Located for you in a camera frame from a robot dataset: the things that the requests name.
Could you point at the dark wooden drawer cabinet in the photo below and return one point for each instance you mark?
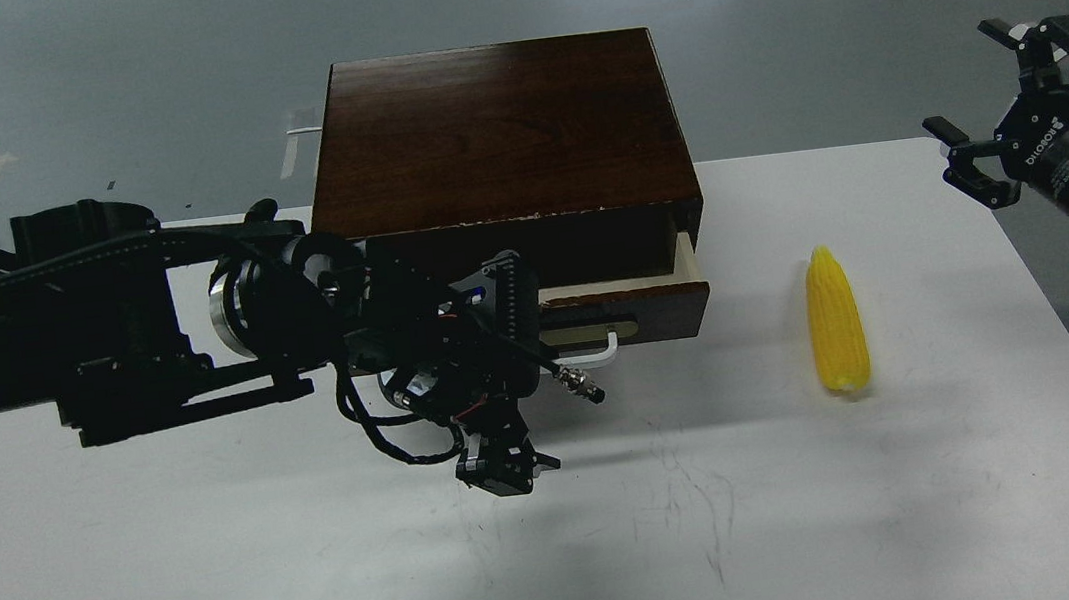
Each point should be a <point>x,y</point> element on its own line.
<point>566,149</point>

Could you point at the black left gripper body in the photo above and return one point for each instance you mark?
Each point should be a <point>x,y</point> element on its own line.
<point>460,354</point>

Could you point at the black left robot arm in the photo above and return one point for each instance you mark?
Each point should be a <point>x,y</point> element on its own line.
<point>130,328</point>

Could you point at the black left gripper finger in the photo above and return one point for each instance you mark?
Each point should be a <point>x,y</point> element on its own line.
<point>485,462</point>
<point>525,462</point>

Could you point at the yellow corn cob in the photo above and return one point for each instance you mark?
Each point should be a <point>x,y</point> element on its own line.
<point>839,348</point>

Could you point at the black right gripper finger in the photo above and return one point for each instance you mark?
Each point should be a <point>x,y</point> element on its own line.
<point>1041,50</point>
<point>961,154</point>

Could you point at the wooden drawer with white handle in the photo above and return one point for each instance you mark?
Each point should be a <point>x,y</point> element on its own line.
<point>589,324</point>

